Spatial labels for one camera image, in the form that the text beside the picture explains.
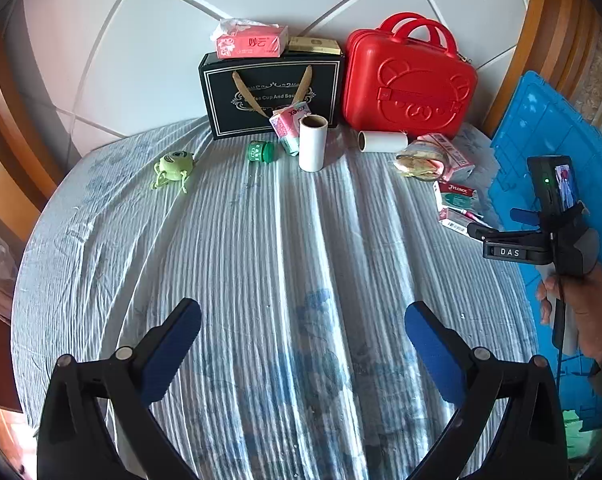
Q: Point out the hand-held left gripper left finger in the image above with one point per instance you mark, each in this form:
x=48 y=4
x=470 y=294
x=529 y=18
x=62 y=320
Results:
x=173 y=345

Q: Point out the flat gold box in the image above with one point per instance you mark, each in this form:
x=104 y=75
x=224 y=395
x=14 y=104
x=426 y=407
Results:
x=313 y=45

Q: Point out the red green medicine box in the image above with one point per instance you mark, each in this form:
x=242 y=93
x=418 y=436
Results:
x=456 y=195

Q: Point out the green plastic jar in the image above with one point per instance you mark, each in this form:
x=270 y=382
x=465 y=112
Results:
x=261 y=151

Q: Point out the pink barcode pack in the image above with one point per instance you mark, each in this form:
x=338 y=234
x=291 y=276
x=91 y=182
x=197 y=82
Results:
x=458 y=157

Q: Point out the clear snack bag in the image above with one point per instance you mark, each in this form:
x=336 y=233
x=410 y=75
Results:
x=421 y=160

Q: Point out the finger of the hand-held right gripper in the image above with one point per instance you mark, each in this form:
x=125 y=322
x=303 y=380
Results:
x=523 y=217
x=483 y=231

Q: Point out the black gift box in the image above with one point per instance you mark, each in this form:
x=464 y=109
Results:
x=221 y=100

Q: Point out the wooden door frame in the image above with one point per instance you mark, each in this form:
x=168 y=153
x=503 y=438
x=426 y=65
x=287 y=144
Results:
x=546 y=35

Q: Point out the pink toothpaste box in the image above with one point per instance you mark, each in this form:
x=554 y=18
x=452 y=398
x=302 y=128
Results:
x=456 y=217

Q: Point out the pink tissue pack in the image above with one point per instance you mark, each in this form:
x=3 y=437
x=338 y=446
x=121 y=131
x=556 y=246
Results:
x=256 y=42

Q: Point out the red mini suitcase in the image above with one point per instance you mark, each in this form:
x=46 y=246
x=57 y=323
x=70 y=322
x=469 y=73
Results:
x=406 y=85

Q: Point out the wooden furniture panel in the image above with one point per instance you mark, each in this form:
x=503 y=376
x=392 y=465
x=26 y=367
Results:
x=11 y=125

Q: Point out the green shopping bag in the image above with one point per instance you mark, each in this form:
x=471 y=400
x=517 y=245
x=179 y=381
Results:
x=581 y=435

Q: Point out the person's right hand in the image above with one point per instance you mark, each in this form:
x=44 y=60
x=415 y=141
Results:
x=596 y=305

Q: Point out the blue plastic storage container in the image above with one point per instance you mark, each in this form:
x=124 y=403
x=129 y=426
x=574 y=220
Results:
x=531 y=125

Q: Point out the green monster plush toy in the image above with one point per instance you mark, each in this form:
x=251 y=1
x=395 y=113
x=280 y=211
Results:
x=173 y=165

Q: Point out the pink sanitary pad pack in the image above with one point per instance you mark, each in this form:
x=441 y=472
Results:
x=286 y=125

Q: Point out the white paper roll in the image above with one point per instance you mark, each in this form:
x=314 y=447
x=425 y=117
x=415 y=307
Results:
x=386 y=142
x=313 y=147

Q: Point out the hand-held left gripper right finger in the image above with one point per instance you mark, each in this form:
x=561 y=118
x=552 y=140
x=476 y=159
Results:
x=431 y=355

